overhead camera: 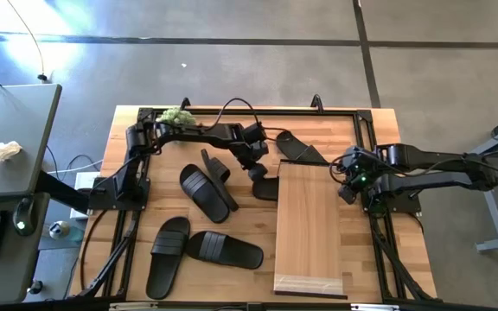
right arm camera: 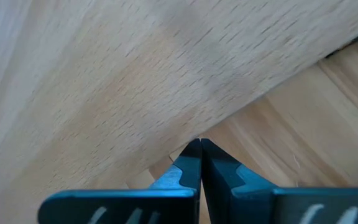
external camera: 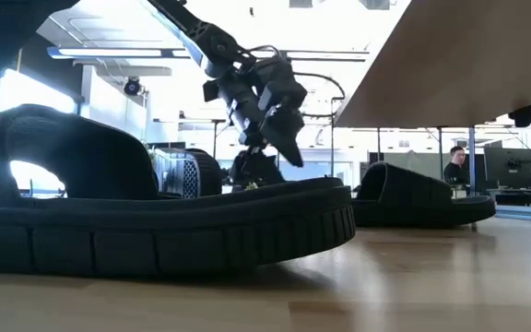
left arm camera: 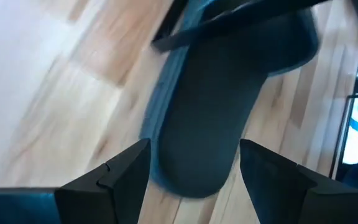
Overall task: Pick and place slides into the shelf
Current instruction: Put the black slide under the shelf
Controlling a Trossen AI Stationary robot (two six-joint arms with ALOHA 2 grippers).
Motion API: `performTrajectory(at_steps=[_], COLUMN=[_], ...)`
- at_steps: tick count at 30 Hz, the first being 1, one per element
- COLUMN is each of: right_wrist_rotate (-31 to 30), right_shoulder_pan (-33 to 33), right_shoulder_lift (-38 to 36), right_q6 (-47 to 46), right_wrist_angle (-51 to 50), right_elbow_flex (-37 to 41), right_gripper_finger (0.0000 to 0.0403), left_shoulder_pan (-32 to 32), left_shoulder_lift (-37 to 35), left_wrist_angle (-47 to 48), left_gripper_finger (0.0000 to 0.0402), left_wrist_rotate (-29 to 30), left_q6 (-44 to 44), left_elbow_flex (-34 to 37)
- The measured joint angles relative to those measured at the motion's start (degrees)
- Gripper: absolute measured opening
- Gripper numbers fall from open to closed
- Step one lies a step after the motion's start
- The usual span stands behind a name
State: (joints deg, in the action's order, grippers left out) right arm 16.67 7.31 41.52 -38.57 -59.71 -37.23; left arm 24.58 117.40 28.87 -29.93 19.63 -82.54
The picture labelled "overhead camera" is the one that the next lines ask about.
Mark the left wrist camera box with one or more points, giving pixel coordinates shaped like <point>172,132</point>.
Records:
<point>255,131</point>

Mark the grey desk with keyboard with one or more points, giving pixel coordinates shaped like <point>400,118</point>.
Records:
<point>7,276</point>

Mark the crumpled white tissue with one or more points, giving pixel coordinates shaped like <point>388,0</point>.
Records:
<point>3,152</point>

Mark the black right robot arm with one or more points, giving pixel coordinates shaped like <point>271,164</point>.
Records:
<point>426,157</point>

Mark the black computer mouse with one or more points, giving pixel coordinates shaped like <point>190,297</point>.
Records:
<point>25,213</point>

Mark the silver metal bracket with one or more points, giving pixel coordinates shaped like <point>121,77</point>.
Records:
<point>375,307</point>
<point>132,306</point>

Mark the grey desk top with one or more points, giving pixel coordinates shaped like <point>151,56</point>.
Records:
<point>15,125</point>

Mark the silver round can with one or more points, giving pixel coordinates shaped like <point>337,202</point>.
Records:
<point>59,230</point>

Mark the green fuzzy plush ball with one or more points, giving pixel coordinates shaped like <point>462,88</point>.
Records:
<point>175,116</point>

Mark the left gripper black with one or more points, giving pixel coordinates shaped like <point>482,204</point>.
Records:
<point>252,154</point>

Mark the black aluminium table frame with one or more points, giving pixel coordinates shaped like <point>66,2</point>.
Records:
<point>340,113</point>

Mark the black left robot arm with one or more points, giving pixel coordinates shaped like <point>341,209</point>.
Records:
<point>188,134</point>

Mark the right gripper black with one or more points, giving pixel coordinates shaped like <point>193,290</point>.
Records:
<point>356,166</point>

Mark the white power strip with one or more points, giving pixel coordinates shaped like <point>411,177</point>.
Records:
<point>85,181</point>

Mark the black desk foot beam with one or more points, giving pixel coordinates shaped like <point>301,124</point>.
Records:
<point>61,190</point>

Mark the wooden shelf black metal legs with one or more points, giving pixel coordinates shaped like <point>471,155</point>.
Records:
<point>309,216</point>

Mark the black round knob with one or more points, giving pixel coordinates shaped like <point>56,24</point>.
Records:
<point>36,286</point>

